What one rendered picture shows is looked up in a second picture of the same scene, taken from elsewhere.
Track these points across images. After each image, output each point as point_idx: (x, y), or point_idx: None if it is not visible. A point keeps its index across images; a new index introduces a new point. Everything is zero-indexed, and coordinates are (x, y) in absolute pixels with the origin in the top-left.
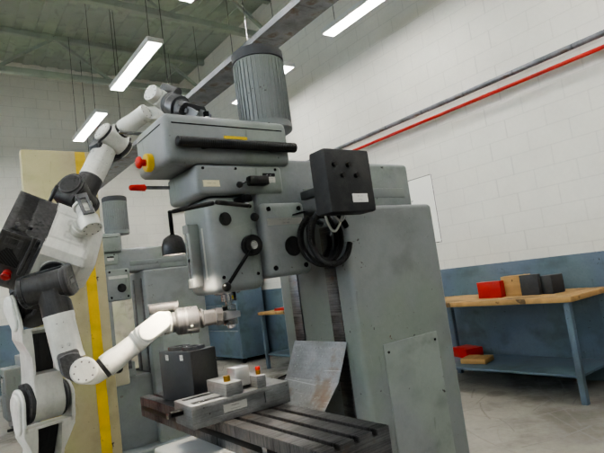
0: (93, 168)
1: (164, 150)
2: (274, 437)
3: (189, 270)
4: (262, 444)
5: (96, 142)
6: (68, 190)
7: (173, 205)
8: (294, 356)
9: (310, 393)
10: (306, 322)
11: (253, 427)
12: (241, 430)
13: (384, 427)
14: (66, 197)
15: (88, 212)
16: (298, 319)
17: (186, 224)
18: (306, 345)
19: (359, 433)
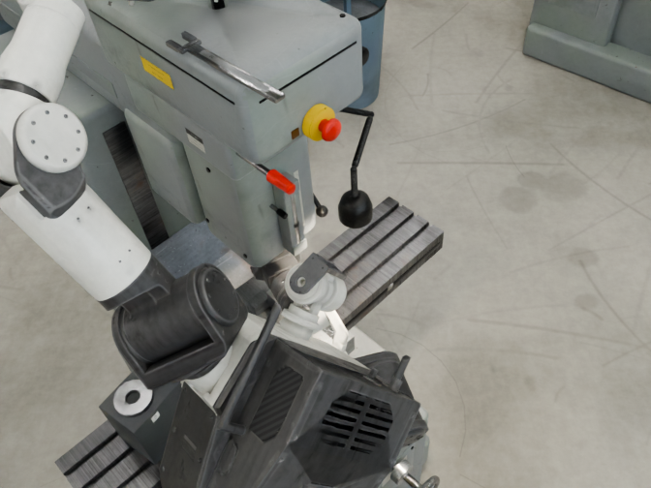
0: (139, 240)
1: (361, 83)
2: (398, 267)
3: (294, 236)
4: (388, 285)
5: (81, 178)
6: (236, 304)
7: (245, 175)
8: (167, 264)
9: (236, 266)
10: (167, 217)
11: (362, 292)
12: (362, 303)
13: (392, 198)
14: (242, 320)
15: (340, 270)
16: (154, 223)
17: (251, 189)
18: (175, 240)
19: (405, 211)
